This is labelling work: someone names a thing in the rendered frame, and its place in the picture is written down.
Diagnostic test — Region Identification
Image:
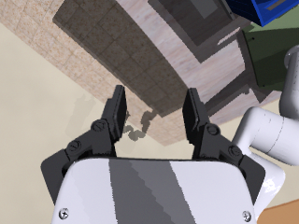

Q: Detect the white paper pick list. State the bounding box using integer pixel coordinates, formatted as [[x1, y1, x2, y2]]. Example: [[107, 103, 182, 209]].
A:
[[191, 0, 218, 19]]

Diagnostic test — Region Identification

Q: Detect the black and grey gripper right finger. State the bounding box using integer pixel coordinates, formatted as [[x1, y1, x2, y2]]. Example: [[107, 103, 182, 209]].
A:
[[182, 88, 265, 206]]

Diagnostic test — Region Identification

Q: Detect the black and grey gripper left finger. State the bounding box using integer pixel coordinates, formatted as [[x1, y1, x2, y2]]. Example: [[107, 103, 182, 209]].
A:
[[40, 85, 127, 206]]

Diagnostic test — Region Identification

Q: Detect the blue plastic crate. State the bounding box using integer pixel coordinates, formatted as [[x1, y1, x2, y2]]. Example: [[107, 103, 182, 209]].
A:
[[225, 0, 299, 27]]

